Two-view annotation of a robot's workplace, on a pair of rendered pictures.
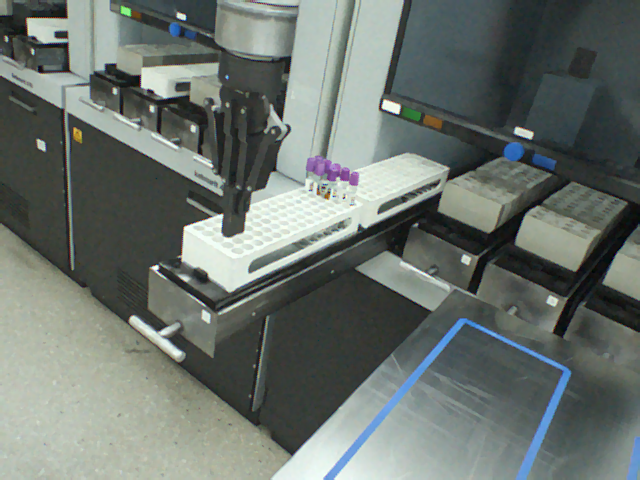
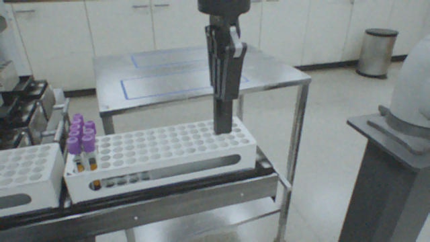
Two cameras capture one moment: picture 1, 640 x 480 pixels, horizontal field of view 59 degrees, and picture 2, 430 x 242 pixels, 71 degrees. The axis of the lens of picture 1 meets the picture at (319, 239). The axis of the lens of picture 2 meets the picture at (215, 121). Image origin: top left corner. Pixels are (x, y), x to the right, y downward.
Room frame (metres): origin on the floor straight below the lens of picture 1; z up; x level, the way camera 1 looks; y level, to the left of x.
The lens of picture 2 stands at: (1.02, 0.39, 1.14)
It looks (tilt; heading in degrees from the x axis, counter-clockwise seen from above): 29 degrees down; 220
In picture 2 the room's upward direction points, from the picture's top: straight up
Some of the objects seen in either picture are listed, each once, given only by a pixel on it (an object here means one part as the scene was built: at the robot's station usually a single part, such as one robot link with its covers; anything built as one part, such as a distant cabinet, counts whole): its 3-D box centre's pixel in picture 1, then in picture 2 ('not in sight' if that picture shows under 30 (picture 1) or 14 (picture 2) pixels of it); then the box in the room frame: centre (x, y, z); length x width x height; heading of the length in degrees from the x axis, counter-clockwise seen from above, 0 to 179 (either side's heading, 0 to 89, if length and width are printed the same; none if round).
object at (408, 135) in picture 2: not in sight; (411, 120); (0.10, 0.35, 0.73); 0.22 x 0.18 x 0.06; 57
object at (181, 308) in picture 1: (327, 239); (87, 197); (0.87, -0.01, 0.78); 0.73 x 0.14 x 0.09; 147
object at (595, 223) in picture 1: (568, 227); not in sight; (0.96, -0.44, 0.85); 0.12 x 0.02 x 0.06; 56
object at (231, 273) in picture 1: (279, 232); (165, 156); (0.76, 0.06, 0.83); 0.30 x 0.10 x 0.06; 147
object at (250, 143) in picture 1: (249, 149); (220, 60); (0.66, 0.11, 0.99); 0.04 x 0.01 x 0.11; 147
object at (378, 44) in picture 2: not in sight; (376, 52); (-2.44, -0.28, 0.23); 0.38 x 0.31 x 0.46; 57
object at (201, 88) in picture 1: (209, 94); not in sight; (1.36, 0.33, 0.85); 0.12 x 0.02 x 0.06; 57
